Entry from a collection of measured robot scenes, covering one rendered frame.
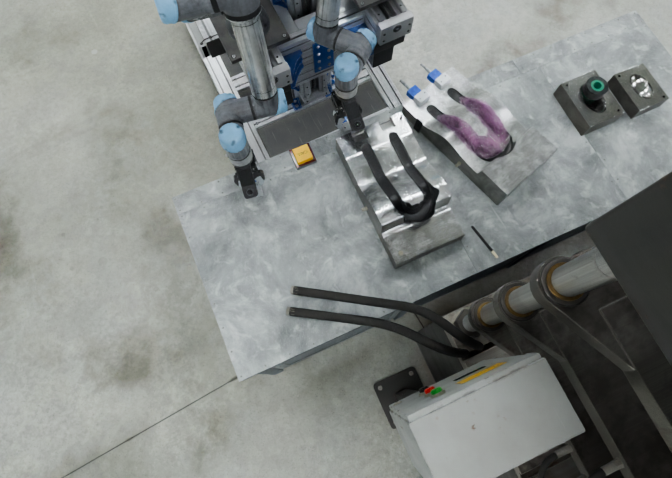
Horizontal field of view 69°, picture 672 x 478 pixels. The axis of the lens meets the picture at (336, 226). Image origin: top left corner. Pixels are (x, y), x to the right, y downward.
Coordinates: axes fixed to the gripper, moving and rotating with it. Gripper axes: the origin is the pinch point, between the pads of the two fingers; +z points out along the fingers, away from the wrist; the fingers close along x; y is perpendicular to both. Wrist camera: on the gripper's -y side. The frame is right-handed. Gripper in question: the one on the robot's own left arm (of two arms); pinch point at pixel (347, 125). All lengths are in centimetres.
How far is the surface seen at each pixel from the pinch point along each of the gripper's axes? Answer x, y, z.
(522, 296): -7, -81, -54
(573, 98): -81, -23, -2
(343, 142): 5.0, -7.9, -4.3
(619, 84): -101, -24, -1
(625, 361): -12, -99, -69
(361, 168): 3.0, -19.4, -3.8
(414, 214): -7.2, -41.7, -2.5
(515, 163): -46, -39, -6
